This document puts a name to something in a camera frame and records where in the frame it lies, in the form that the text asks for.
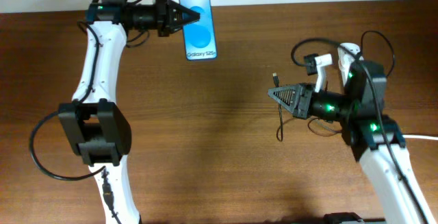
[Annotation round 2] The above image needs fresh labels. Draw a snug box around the black USB charging cable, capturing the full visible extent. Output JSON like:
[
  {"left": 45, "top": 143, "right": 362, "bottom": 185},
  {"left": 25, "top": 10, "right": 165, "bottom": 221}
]
[{"left": 272, "top": 29, "right": 396, "bottom": 142}]

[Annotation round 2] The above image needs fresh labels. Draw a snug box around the blue Galaxy smartphone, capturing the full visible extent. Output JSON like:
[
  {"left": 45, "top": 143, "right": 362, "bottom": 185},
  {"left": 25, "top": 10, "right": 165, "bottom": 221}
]
[{"left": 179, "top": 0, "right": 218, "bottom": 61}]

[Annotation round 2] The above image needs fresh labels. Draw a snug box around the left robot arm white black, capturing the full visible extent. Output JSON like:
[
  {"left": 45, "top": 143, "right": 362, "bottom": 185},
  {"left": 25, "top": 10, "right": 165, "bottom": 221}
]
[{"left": 58, "top": 0, "right": 201, "bottom": 223}]

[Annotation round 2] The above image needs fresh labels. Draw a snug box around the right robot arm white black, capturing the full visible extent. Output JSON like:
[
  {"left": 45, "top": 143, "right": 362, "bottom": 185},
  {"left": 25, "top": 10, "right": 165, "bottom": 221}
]
[{"left": 268, "top": 60, "right": 435, "bottom": 223}]

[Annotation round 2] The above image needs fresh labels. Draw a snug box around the white power strip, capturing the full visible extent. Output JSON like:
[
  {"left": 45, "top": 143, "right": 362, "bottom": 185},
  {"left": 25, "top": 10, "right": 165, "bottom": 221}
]
[{"left": 337, "top": 42, "right": 361, "bottom": 86}]

